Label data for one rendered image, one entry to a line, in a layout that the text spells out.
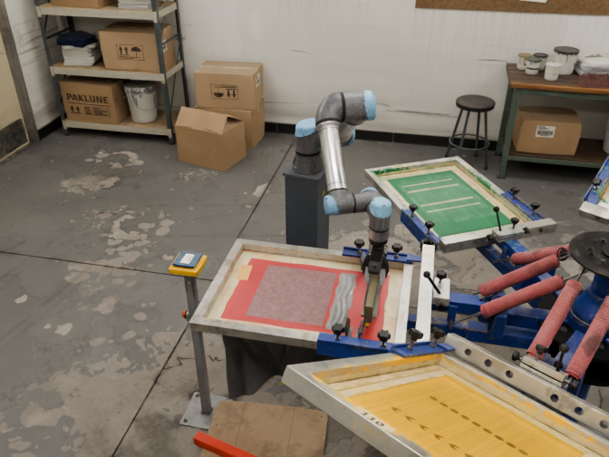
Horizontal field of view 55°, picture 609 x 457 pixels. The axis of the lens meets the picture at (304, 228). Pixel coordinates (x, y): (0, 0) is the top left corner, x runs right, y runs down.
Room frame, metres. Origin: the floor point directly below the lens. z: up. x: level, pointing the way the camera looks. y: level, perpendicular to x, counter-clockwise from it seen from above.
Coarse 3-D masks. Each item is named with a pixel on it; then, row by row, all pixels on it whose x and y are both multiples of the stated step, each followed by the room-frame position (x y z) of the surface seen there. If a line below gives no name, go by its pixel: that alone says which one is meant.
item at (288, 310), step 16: (240, 288) 1.91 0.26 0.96; (256, 288) 1.91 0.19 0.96; (240, 304) 1.81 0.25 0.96; (256, 304) 1.81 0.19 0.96; (272, 304) 1.81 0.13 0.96; (288, 304) 1.81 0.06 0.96; (304, 304) 1.81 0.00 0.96; (320, 304) 1.81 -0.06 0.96; (352, 304) 1.81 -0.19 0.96; (240, 320) 1.71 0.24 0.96; (256, 320) 1.71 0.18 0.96; (272, 320) 1.71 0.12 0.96; (288, 320) 1.71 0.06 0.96; (304, 320) 1.71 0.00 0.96; (320, 320) 1.71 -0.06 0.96; (352, 320) 1.71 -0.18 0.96; (352, 336) 1.62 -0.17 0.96; (368, 336) 1.62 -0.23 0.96
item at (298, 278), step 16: (256, 272) 2.02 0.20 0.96; (272, 272) 2.02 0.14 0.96; (288, 272) 2.02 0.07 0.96; (304, 272) 2.02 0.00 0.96; (320, 272) 2.02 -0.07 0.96; (336, 272) 2.02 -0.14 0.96; (352, 272) 2.02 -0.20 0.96; (272, 288) 1.91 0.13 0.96; (288, 288) 1.91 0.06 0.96; (304, 288) 1.91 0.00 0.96; (320, 288) 1.91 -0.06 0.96; (384, 288) 1.91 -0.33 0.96; (384, 304) 1.81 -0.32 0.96
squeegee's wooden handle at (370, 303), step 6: (372, 276) 1.79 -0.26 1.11; (378, 276) 1.79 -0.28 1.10; (372, 282) 1.75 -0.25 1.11; (378, 282) 1.80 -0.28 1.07; (372, 288) 1.71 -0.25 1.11; (372, 294) 1.68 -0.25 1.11; (366, 300) 1.65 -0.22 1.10; (372, 300) 1.65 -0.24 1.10; (366, 306) 1.61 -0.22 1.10; (372, 306) 1.61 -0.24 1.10; (366, 312) 1.61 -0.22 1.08; (372, 312) 1.62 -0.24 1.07; (366, 318) 1.61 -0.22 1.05
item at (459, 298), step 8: (432, 296) 1.75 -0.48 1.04; (456, 296) 1.75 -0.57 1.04; (464, 296) 1.75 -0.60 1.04; (472, 296) 1.75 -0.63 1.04; (432, 304) 1.73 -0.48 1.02; (456, 304) 1.71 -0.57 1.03; (464, 304) 1.71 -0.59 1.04; (472, 304) 1.70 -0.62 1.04; (464, 312) 1.71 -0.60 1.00; (472, 312) 1.70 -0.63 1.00
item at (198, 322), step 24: (240, 240) 2.21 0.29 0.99; (360, 264) 2.07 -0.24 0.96; (408, 264) 2.03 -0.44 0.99; (216, 288) 1.86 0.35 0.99; (408, 288) 1.86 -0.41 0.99; (408, 312) 1.72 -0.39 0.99; (240, 336) 1.62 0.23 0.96; (264, 336) 1.60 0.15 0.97; (288, 336) 1.58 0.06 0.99; (312, 336) 1.58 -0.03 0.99
